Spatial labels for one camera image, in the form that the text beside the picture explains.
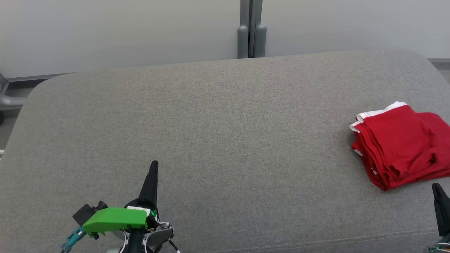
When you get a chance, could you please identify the red white-striped shorts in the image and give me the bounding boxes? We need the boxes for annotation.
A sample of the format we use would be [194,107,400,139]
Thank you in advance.
[350,102,440,178]

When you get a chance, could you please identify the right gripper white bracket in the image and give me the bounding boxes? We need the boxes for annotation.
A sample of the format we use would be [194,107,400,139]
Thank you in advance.
[428,183,450,253]

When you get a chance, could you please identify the left gripper green bracket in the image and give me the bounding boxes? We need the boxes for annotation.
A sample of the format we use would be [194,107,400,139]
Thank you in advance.
[82,161,174,253]

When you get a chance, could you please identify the grey partition base rail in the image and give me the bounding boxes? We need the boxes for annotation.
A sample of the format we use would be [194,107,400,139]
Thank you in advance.
[430,58,450,70]
[7,73,72,83]

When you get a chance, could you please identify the grey metal partition foot frame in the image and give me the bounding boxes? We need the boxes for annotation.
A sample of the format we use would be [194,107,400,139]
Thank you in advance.
[0,73,27,110]

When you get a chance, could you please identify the red white sports shirt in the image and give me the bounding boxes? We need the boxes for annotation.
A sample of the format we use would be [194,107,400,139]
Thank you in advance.
[352,112,450,191]

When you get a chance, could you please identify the grey fabric sofa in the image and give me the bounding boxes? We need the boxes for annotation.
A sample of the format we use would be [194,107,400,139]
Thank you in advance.
[0,49,450,253]

